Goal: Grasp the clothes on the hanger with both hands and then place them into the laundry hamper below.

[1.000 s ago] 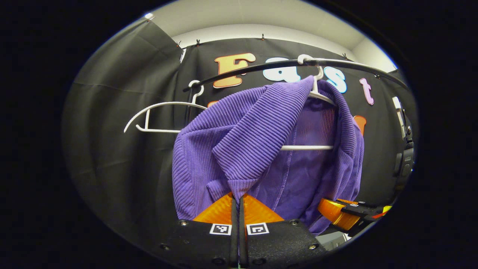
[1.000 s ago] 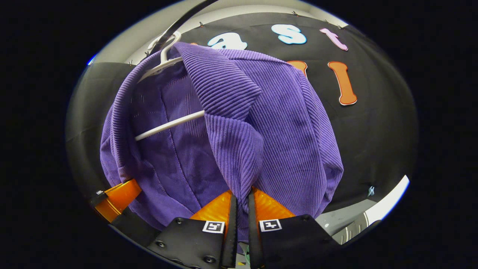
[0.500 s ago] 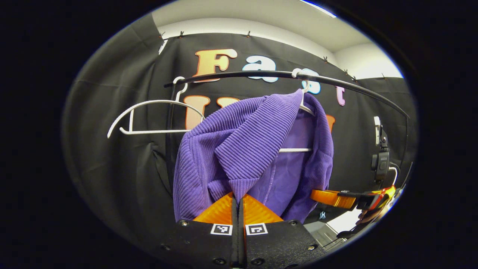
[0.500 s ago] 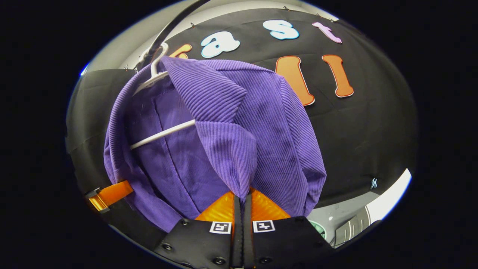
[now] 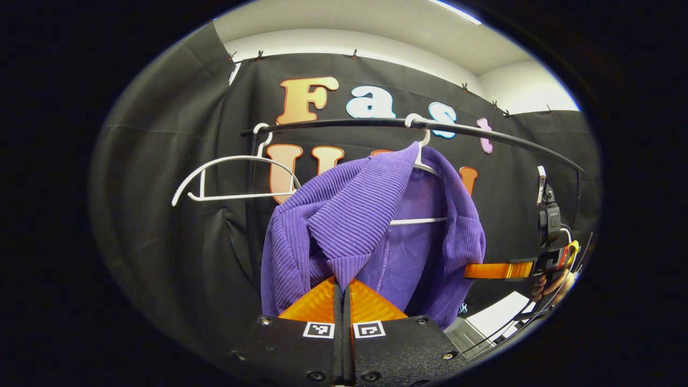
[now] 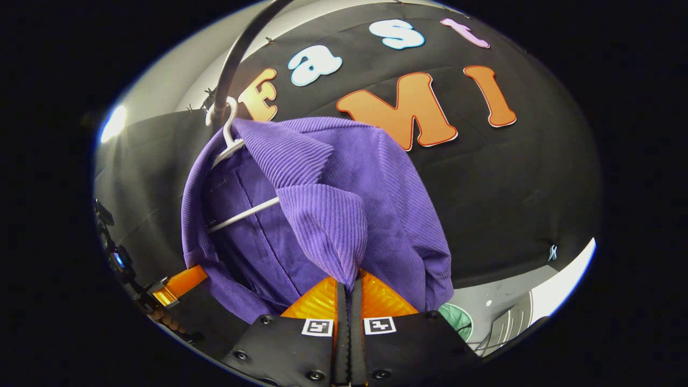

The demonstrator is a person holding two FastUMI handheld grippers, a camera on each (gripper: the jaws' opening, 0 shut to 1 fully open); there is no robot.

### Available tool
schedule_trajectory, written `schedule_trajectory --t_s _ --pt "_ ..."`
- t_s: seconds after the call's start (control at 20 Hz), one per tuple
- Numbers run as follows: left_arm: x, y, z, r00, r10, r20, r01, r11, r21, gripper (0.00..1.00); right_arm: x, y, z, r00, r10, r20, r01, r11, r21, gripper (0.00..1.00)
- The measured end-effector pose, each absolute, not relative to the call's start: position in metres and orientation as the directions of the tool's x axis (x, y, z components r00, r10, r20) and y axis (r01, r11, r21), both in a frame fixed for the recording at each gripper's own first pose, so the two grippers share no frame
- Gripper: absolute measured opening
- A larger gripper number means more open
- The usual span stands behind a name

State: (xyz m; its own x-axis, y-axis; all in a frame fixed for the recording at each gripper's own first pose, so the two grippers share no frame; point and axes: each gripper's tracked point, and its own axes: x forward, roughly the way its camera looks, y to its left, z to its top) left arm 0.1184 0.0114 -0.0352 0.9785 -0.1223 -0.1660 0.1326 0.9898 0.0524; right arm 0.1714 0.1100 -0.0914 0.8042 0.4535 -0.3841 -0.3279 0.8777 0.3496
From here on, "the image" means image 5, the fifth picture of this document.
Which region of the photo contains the white clothes hanger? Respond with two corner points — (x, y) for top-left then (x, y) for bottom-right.
(171, 123), (302, 207)
(390, 113), (449, 226)

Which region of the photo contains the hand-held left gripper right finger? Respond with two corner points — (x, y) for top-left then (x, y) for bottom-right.
(344, 278), (474, 387)

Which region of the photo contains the grey white cabinet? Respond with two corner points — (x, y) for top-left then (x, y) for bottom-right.
(445, 292), (538, 356)

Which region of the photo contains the black clothes rack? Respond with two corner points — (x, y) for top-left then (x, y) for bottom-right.
(239, 117), (586, 280)

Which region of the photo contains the purple ribbed jacket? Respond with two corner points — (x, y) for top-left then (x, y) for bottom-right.
(261, 141), (486, 329)

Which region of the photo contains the black backdrop cloth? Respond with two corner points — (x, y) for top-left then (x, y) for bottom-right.
(89, 21), (601, 366)

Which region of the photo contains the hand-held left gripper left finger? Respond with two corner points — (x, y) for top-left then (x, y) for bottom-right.
(228, 276), (345, 387)

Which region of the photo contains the row of black backdrop clips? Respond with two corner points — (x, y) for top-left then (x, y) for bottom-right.
(228, 49), (554, 116)

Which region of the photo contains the black cable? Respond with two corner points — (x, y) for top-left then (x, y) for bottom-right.
(461, 298), (562, 356)

